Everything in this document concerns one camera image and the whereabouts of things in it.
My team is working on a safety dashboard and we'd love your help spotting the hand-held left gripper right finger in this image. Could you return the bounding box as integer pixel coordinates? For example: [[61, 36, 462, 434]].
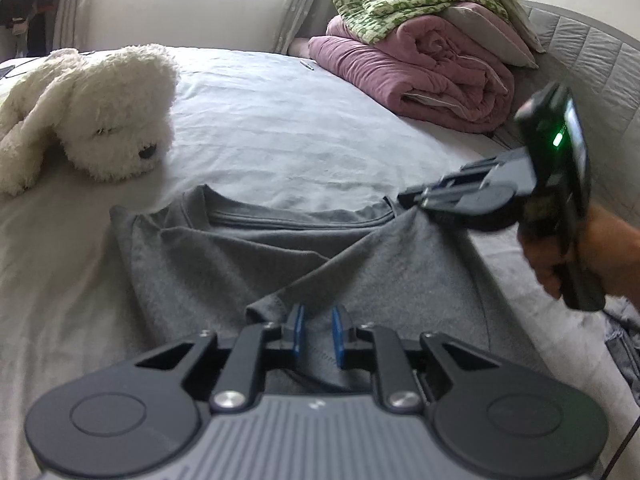
[[331, 305, 506, 414]]

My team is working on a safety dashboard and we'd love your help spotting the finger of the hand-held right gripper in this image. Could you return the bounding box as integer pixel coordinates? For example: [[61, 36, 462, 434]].
[[397, 160, 496, 213]]

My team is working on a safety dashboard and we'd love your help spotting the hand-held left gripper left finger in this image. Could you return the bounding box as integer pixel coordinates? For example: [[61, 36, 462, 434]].
[[135, 304, 306, 414]]

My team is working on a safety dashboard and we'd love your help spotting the grey t-shirt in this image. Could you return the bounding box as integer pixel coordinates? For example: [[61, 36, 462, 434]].
[[109, 184, 546, 396]]

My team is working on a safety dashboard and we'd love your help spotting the person's right hand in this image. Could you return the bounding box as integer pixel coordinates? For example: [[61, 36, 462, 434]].
[[520, 205, 640, 306]]

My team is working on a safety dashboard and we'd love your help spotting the grey quilted headboard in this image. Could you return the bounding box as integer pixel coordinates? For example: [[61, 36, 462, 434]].
[[492, 0, 640, 226]]

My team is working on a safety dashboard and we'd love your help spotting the pink folded quilt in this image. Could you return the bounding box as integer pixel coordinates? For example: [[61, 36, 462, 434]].
[[307, 2, 516, 133]]

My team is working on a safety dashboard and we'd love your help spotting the pale pink pillow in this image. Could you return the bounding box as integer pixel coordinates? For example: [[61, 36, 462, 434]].
[[442, 2, 541, 70]]

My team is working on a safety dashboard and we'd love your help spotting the bed with grey sheet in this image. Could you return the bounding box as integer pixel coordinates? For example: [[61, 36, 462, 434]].
[[0, 45, 640, 480]]

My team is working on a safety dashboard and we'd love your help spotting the small folded grey garment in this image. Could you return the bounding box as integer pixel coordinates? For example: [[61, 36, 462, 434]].
[[602, 297, 640, 393]]

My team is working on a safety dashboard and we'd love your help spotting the grey curtain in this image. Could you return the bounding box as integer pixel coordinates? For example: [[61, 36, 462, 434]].
[[274, 0, 333, 55], [52, 0, 108, 53]]

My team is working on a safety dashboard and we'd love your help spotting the white plush dog toy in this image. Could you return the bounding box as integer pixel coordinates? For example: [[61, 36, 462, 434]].
[[0, 44, 180, 197]]

